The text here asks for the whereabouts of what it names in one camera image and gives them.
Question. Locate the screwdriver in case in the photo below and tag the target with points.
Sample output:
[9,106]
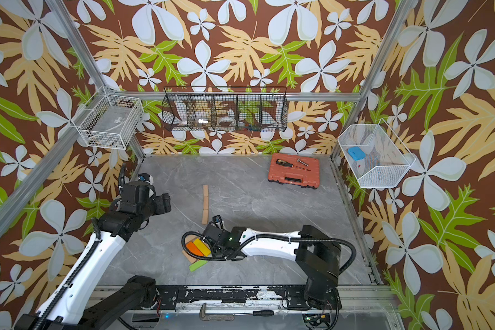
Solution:
[281,162]

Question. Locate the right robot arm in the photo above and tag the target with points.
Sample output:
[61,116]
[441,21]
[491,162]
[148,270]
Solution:
[322,258]

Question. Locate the green block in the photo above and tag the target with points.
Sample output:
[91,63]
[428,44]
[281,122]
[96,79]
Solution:
[197,264]

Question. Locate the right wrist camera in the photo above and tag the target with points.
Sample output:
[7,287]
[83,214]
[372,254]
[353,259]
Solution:
[218,220]

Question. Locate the white wire basket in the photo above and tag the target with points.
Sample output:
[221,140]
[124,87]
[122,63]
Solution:
[388,158]
[108,120]

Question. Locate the blue object in basket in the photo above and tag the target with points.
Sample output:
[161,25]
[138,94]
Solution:
[356,153]

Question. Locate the white wire basket left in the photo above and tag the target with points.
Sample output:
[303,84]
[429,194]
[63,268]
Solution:
[108,120]

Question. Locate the red tool case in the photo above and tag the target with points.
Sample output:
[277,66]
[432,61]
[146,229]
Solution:
[286,175]

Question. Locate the wooden block number 70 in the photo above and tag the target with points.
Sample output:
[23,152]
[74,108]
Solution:
[206,203]

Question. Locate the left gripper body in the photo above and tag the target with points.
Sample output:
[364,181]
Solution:
[160,205]

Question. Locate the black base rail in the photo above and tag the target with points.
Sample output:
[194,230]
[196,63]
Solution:
[174,297]

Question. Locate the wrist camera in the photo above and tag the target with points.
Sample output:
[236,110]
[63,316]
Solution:
[218,220]
[145,179]

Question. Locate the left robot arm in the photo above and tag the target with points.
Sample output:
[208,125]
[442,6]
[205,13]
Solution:
[67,307]

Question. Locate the wooden block number 53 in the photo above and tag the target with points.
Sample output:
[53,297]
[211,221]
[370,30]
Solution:
[193,238]

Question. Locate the white wire basket right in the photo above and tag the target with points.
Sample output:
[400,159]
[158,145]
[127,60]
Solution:
[388,158]

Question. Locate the yellow block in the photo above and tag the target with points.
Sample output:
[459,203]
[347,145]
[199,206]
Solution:
[202,249]

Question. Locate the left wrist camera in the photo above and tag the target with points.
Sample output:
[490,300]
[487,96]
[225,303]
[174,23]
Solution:
[145,179]

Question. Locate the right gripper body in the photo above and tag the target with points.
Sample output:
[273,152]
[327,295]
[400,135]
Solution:
[218,252]

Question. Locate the wooden block beside orange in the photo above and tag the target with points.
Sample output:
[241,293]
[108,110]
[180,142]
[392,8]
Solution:
[191,260]

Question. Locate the black wire basket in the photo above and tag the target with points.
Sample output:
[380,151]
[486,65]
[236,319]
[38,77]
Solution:
[225,108]

